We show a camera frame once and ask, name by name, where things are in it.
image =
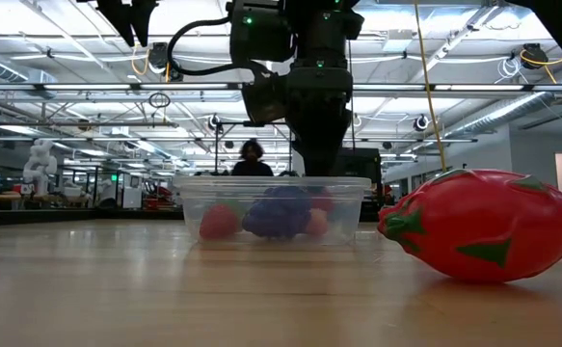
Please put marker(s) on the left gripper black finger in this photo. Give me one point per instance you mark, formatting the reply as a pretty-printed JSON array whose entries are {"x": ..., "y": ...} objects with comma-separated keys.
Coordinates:
[
  {"x": 143, "y": 17},
  {"x": 119, "y": 17}
]

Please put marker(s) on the clear plastic tupperware container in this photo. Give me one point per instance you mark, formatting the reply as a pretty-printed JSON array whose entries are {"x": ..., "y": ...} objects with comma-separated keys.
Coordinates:
[{"x": 271, "y": 182}]

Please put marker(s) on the red toy dragon fruit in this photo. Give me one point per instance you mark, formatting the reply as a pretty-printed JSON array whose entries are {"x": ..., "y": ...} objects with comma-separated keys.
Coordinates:
[{"x": 478, "y": 226}]

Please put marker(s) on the purple toy grape bunch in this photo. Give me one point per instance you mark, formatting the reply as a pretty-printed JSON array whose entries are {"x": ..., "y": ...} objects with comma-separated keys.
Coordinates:
[{"x": 275, "y": 217}]

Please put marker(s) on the red toy strawberry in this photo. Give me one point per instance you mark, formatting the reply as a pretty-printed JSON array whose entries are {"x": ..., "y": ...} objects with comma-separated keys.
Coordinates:
[{"x": 218, "y": 222}]

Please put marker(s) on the white robot statue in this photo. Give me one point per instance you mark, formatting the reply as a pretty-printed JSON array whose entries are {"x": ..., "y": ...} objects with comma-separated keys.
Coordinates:
[{"x": 39, "y": 166}]

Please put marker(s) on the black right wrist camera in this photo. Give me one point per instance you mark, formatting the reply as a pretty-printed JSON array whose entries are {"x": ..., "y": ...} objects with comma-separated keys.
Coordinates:
[{"x": 263, "y": 101}]

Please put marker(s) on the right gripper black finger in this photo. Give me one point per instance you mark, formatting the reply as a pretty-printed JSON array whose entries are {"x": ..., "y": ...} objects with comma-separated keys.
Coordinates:
[
  {"x": 329, "y": 144},
  {"x": 309, "y": 144}
]

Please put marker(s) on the peach-coloured round toy fruit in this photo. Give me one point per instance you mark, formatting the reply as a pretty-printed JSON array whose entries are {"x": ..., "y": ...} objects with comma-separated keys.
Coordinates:
[{"x": 318, "y": 224}]

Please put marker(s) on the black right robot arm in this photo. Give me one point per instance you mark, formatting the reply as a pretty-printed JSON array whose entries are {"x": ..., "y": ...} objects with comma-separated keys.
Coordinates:
[{"x": 324, "y": 29}]

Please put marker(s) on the red toy fruit green top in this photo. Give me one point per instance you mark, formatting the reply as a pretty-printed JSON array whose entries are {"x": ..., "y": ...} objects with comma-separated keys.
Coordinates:
[{"x": 324, "y": 201}]

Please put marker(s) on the person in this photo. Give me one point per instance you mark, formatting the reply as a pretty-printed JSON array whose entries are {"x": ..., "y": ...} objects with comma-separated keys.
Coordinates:
[{"x": 251, "y": 168}]

